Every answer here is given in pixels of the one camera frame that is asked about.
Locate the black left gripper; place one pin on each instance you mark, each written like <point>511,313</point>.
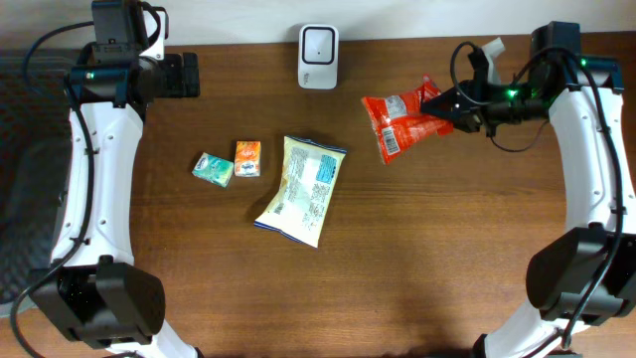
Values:
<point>178,84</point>

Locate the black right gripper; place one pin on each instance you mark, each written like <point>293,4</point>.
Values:
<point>465,116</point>

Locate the red snack packet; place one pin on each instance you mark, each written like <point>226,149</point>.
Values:
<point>398,123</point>

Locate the green tissue pack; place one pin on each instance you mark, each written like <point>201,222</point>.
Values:
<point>213,169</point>

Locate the orange tissue pack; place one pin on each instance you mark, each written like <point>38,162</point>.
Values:
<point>247,159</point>

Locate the cream snack bag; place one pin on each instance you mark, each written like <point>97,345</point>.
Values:
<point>308,179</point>

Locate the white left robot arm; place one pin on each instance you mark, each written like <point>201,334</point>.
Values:
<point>93,292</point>

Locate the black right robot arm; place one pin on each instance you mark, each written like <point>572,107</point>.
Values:
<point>587,276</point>

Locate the white barcode scanner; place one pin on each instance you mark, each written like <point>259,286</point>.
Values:
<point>318,57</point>

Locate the grey plastic mesh basket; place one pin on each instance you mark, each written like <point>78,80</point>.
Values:
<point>36,150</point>

